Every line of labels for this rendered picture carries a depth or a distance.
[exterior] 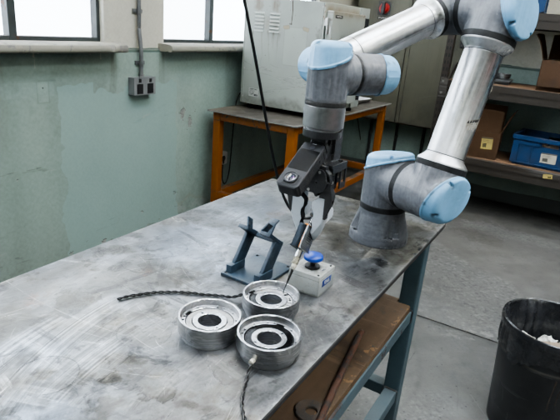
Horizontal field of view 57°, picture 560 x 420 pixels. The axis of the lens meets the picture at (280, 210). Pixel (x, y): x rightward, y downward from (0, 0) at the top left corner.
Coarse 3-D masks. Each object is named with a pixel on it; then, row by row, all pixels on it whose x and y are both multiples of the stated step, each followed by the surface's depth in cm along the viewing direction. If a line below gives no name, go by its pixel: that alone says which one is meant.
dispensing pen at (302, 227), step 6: (312, 216) 100; (300, 222) 99; (300, 228) 99; (300, 234) 98; (294, 240) 98; (300, 240) 98; (294, 246) 98; (300, 252) 99; (294, 258) 99; (294, 264) 98; (288, 276) 98
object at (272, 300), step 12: (252, 288) 99; (264, 288) 99; (276, 288) 99; (288, 288) 99; (264, 300) 97; (276, 300) 98; (252, 312) 92; (264, 312) 91; (276, 312) 91; (288, 312) 92
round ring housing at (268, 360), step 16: (256, 320) 88; (272, 320) 88; (288, 320) 87; (240, 336) 82; (256, 336) 84; (272, 336) 86; (240, 352) 81; (256, 352) 79; (272, 352) 79; (288, 352) 80; (272, 368) 80
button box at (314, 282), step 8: (304, 264) 107; (320, 264) 107; (328, 264) 108; (288, 272) 105; (296, 272) 104; (304, 272) 103; (312, 272) 103; (320, 272) 104; (328, 272) 105; (296, 280) 105; (304, 280) 104; (312, 280) 103; (320, 280) 102; (328, 280) 106; (304, 288) 104; (312, 288) 103; (320, 288) 103; (312, 296) 104
